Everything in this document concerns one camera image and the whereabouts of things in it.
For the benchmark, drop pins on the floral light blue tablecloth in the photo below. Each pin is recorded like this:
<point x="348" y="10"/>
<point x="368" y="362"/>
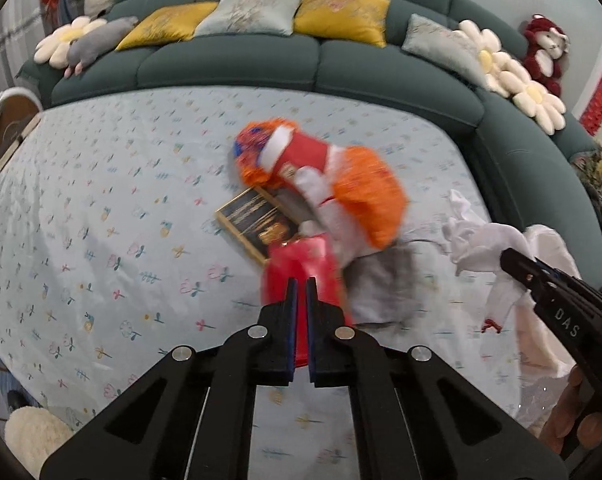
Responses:
<point x="106" y="220"/>

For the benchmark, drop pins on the grey plastic bag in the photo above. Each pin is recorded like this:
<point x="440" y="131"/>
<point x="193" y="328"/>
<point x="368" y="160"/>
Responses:
<point x="386" y="285"/>

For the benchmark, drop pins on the yellow embroidered cushion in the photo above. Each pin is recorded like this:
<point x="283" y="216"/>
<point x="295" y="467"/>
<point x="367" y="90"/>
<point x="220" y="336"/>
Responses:
<point x="166" y="22"/>
<point x="341" y="10"/>

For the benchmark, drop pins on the white and brown round object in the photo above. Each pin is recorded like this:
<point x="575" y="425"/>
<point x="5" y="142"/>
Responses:
<point x="6" y="125"/>

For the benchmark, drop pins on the person's right hand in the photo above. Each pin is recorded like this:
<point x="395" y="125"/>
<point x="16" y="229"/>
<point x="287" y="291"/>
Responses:
<point x="576" y="420"/>

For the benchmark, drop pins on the cream fluffy cushion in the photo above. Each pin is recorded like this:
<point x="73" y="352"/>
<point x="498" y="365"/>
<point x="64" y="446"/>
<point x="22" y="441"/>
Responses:
<point x="33" y="437"/>

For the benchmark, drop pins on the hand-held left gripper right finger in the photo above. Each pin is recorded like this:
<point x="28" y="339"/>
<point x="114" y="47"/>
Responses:
<point x="310" y="320"/>

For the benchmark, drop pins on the orange plastic bag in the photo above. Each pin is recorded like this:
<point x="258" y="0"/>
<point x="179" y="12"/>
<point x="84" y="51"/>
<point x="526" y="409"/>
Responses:
<point x="371" y="200"/>

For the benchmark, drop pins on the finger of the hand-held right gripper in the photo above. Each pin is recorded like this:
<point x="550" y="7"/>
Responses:
<point x="521" y="267"/>

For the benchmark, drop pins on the white lined trash bin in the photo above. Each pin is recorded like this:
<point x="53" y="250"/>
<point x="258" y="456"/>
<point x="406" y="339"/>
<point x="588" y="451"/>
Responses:
<point x="481" y="240"/>

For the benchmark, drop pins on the dark green curved sofa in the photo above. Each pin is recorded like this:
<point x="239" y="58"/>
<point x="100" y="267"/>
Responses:
<point x="261" y="60"/>

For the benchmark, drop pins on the red packet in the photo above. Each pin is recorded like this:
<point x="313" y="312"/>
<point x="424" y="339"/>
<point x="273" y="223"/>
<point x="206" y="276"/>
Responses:
<point x="306" y="260"/>

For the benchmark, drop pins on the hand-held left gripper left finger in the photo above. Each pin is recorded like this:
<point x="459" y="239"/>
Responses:
<point x="293" y="320"/>

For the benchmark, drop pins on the black and gold box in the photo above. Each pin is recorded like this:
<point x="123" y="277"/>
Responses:
<point x="251" y="222"/>

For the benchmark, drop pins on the grey plush toy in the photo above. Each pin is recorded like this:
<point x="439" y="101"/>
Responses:
<point x="101" y="40"/>

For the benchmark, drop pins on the white paper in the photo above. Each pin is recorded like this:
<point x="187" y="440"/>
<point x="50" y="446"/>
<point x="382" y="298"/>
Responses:
<point x="321" y="200"/>

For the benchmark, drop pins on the red teddy bear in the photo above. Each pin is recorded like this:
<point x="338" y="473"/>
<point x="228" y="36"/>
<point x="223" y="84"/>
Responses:
<point x="543" y="52"/>

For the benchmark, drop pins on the grey embroidered cushion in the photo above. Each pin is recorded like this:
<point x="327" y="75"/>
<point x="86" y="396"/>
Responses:
<point x="438" y="45"/>
<point x="251" y="12"/>

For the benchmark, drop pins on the red paper cup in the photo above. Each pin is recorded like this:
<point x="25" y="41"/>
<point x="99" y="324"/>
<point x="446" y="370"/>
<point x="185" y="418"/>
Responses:
<point x="301" y="157"/>

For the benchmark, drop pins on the white flower pillow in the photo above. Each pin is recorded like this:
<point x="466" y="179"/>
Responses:
<point x="538" y="100"/>
<point x="488" y="57"/>
<point x="61" y="40"/>

